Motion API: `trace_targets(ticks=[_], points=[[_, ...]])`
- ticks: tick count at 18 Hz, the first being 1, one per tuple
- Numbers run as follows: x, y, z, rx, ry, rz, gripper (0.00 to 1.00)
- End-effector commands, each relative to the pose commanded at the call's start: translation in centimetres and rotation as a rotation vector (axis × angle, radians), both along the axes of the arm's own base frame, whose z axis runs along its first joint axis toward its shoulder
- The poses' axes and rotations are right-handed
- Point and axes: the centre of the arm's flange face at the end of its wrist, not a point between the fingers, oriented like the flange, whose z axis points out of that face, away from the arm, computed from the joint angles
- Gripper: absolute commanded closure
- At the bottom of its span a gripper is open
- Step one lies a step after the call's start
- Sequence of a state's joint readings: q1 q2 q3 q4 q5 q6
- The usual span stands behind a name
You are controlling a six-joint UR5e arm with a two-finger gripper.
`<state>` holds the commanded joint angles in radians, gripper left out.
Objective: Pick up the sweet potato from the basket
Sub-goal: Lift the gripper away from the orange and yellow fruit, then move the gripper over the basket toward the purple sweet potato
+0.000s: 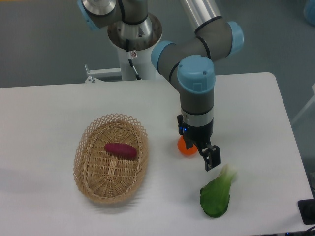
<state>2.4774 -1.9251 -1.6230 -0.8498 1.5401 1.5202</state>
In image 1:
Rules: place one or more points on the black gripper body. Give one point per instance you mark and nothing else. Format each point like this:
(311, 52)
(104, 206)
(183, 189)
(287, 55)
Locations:
(200, 135)

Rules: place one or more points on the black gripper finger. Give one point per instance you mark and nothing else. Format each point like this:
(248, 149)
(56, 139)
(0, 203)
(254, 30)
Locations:
(188, 143)
(212, 156)

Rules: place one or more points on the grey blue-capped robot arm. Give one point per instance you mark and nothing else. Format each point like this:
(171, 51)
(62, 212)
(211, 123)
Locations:
(189, 67)

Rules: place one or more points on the purple sweet potato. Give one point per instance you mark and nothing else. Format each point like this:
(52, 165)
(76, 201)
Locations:
(122, 150)

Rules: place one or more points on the woven wicker oval basket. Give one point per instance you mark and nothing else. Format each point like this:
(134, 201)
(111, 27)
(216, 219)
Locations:
(106, 178)

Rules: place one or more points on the orange round fruit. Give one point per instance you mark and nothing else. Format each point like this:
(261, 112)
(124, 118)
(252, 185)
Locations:
(181, 145)

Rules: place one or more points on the green bok choy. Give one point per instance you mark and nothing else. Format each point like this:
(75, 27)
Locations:
(215, 196)

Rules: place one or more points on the black device at table edge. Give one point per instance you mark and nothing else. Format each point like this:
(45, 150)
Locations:
(307, 211)

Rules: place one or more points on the blue object top right corner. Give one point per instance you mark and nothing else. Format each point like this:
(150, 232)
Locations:
(309, 12)

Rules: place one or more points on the white frame at right edge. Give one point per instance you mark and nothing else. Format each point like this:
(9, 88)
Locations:
(309, 103)

